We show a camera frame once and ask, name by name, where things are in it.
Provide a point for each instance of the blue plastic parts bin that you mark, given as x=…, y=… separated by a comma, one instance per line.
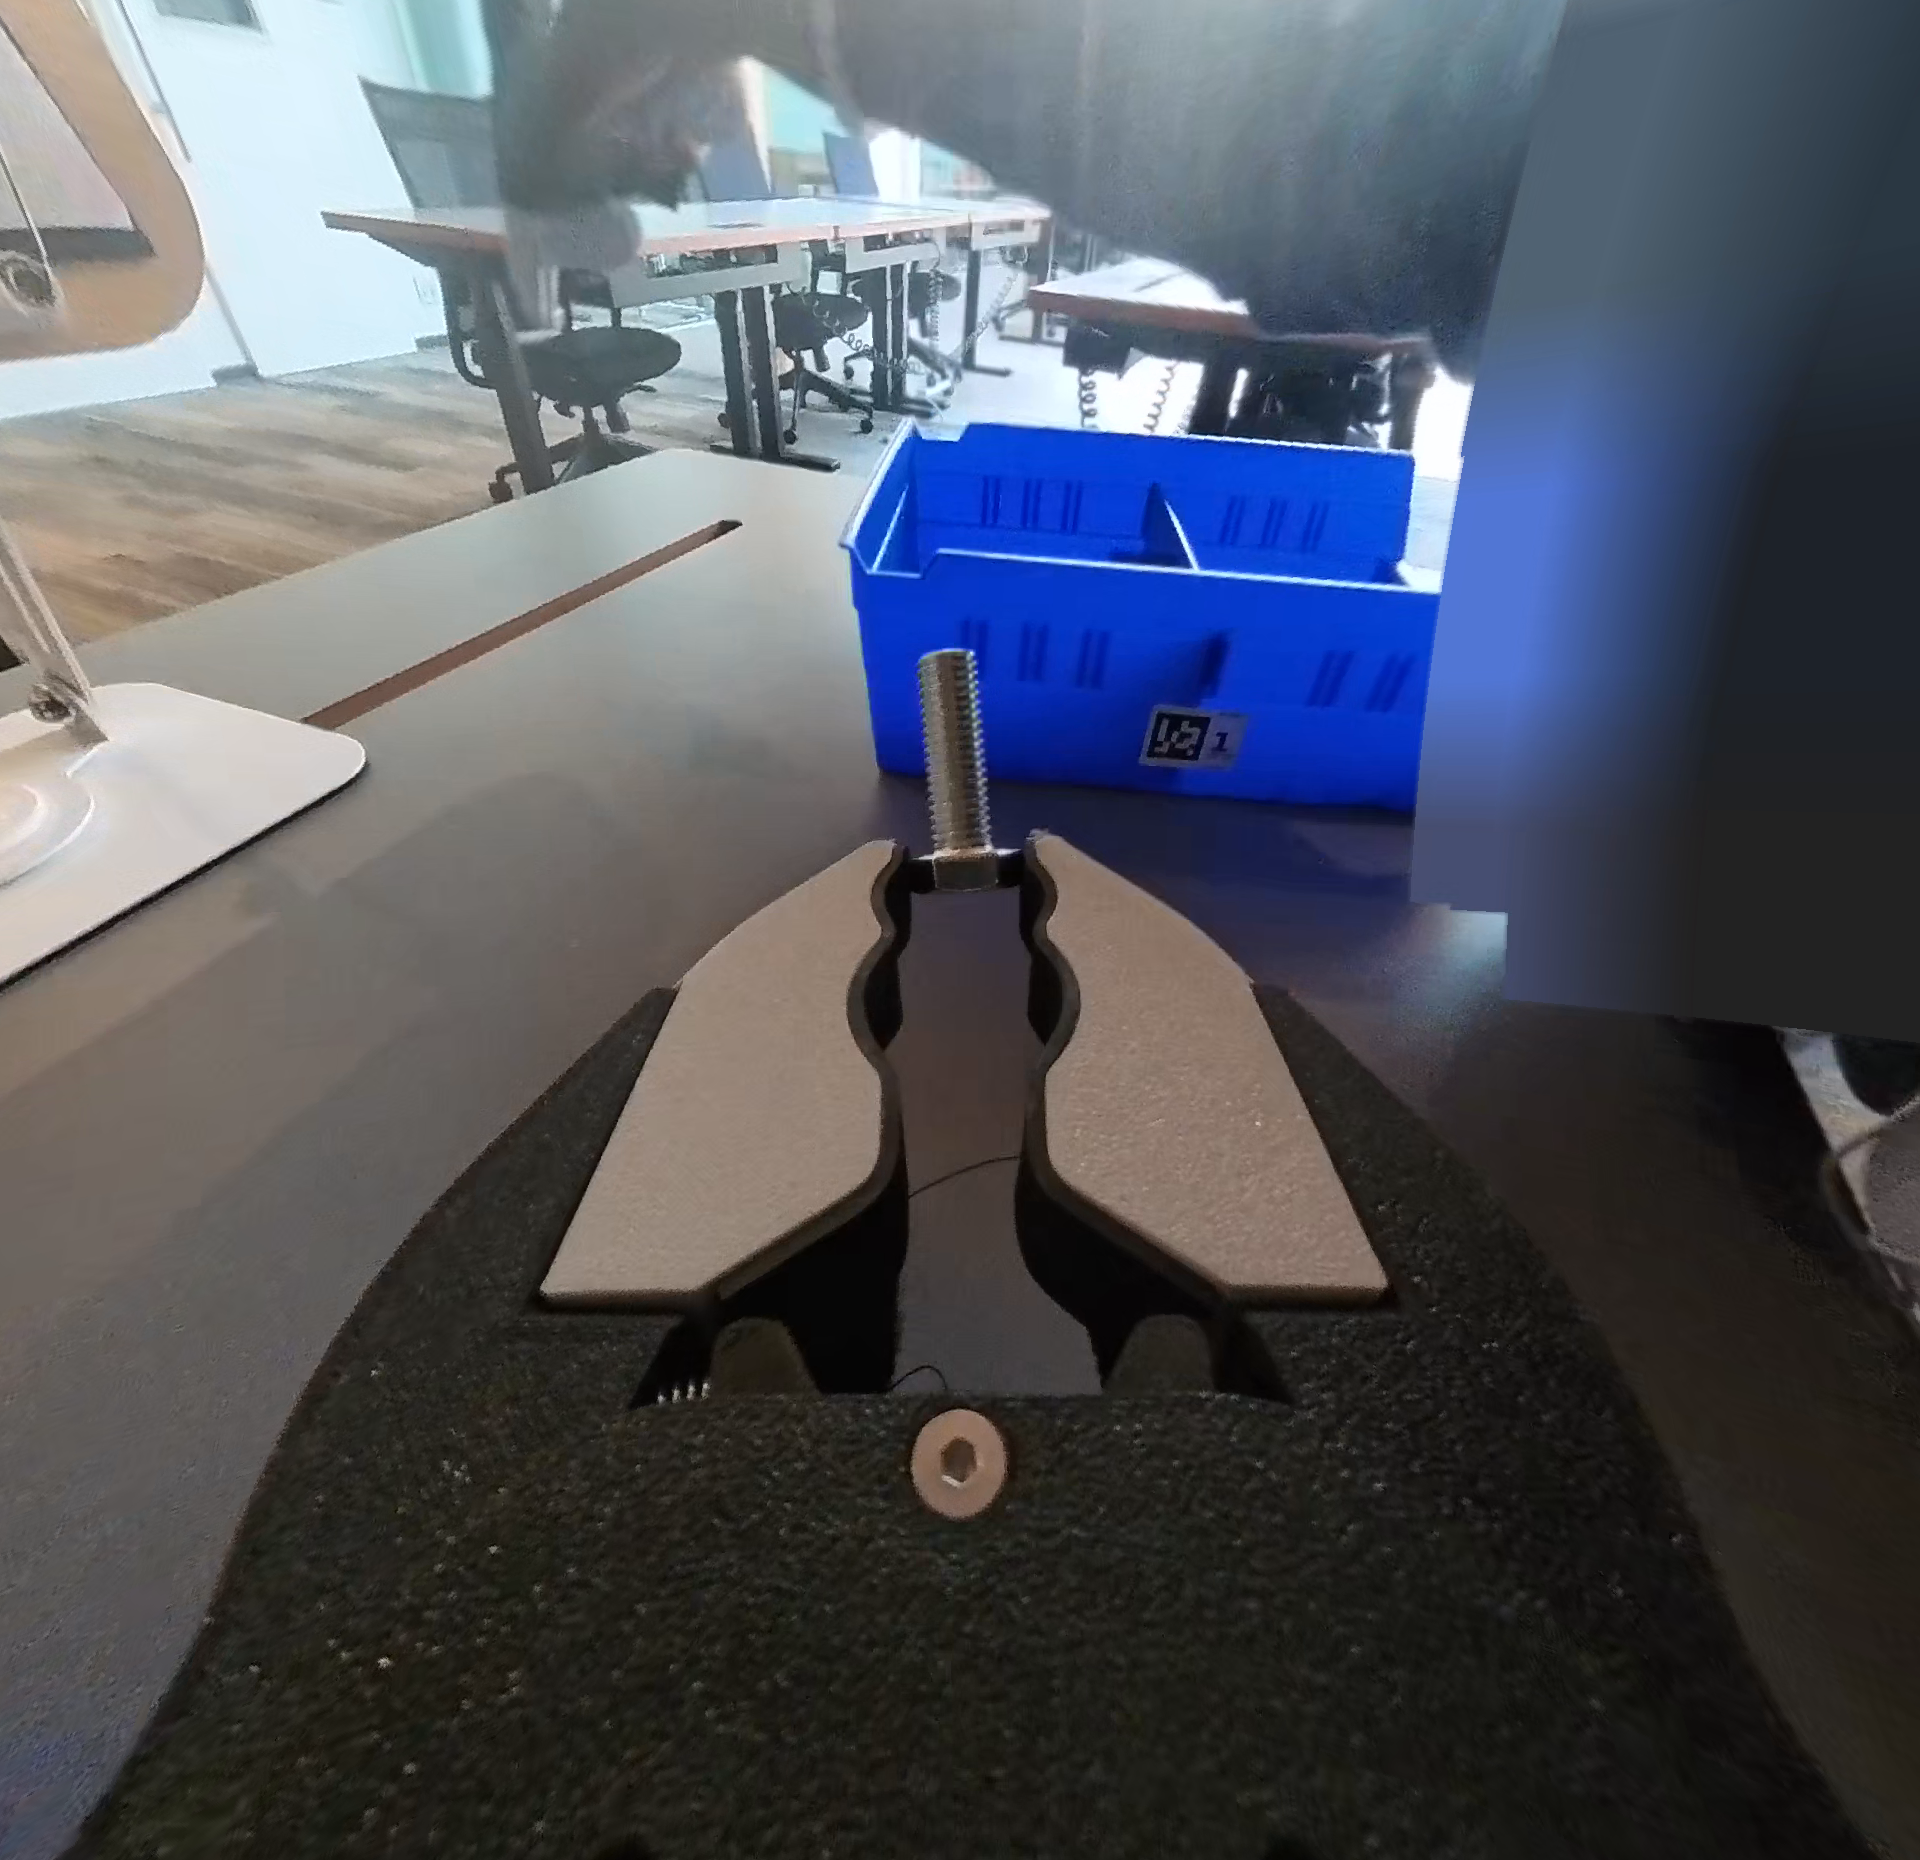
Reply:
x=1051, y=661

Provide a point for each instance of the long office desk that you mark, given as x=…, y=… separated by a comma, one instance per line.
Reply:
x=704, y=228

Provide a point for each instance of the brown top office desk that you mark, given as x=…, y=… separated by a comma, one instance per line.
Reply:
x=1141, y=308

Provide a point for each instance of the silver hex bolt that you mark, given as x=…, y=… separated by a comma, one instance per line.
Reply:
x=948, y=750

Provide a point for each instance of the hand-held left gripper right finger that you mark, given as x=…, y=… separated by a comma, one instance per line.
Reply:
x=1184, y=1094

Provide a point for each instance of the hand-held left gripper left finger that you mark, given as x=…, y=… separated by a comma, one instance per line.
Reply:
x=750, y=1081

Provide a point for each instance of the black office chair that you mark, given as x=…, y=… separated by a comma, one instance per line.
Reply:
x=841, y=339
x=601, y=360

